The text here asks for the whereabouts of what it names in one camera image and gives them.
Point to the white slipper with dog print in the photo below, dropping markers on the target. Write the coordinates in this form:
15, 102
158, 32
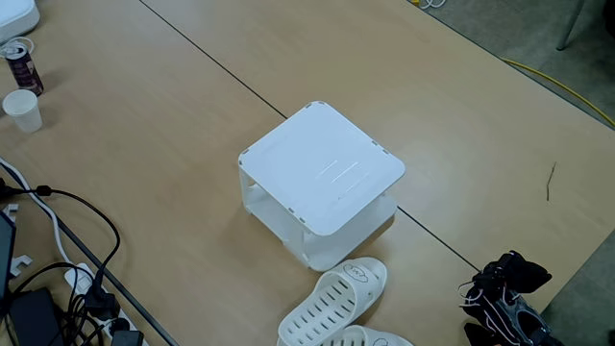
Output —
360, 336
375, 276

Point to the white plastic shoe rack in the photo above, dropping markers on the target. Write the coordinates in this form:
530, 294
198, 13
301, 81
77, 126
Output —
327, 158

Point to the grey chair leg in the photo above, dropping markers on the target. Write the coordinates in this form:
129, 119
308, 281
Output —
572, 24

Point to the black plug adapter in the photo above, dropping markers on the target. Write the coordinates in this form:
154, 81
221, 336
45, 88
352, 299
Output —
126, 338

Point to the black power plug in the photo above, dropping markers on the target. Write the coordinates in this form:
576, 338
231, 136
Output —
101, 305

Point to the white power strip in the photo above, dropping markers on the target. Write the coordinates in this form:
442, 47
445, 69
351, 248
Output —
77, 281

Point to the black power brick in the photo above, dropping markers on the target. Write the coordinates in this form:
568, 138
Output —
36, 317

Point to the dark laptop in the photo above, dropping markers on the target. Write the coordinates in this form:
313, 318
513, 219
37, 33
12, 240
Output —
6, 254

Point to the white paper cup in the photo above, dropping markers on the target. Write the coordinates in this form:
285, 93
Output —
21, 113

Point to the small white plastic bracket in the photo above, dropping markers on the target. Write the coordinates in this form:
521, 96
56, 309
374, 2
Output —
20, 263
10, 210

